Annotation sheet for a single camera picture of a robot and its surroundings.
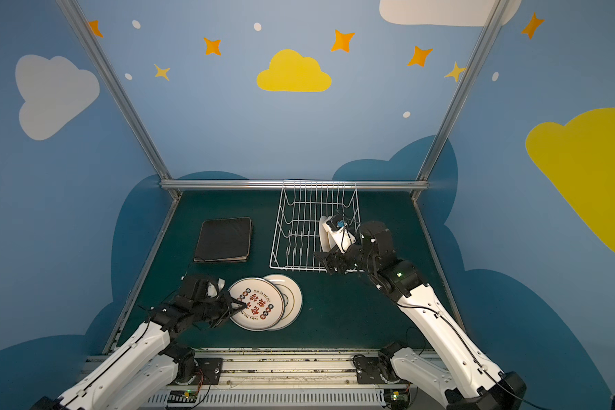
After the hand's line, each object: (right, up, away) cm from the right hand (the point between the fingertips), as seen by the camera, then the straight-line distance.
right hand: (329, 239), depth 72 cm
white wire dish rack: (-8, +13, +43) cm, 46 cm away
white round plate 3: (0, +1, +15) cm, 15 cm away
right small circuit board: (+20, -47, +2) cm, 51 cm away
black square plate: (-41, -3, +35) cm, 54 cm away
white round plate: (-12, -23, +17) cm, 31 cm away
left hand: (-26, -21, +9) cm, 35 cm away
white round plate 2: (-21, -23, +12) cm, 33 cm away
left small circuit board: (-43, -46, +2) cm, 63 cm away
